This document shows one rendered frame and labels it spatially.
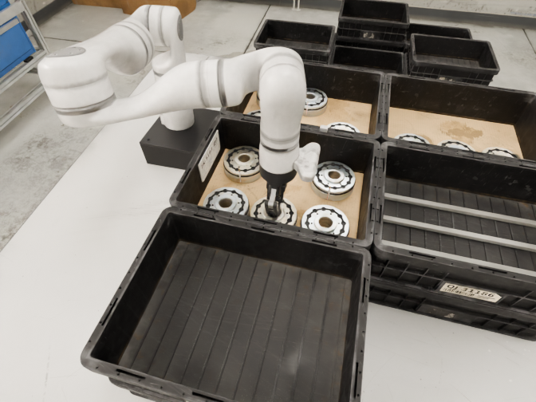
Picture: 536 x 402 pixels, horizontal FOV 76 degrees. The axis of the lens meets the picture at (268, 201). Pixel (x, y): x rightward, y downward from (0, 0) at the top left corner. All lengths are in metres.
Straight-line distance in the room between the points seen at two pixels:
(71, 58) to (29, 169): 1.92
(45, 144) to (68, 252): 1.65
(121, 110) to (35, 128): 2.20
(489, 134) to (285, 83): 0.76
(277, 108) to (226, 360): 0.43
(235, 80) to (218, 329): 0.43
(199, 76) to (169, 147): 0.53
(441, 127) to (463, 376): 0.64
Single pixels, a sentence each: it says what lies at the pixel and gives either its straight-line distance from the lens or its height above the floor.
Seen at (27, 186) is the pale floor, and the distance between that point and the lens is 2.37.
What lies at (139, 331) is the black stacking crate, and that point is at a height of 0.83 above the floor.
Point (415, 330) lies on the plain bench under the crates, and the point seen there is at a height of 0.70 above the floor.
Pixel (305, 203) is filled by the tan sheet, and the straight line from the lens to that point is 0.80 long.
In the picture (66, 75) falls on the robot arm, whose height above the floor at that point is 1.19.
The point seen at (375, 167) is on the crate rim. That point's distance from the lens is 0.77.
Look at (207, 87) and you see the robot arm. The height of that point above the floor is 1.17.
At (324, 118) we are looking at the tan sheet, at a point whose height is 0.83.
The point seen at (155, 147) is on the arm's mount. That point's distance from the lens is 1.06.
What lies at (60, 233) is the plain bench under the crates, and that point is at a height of 0.70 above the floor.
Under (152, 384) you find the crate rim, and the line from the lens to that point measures 0.56.
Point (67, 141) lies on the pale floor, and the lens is 2.55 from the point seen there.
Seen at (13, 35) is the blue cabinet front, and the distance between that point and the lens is 2.79.
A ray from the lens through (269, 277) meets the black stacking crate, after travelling 0.70.
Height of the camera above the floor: 1.45
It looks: 51 degrees down
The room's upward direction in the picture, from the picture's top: straight up
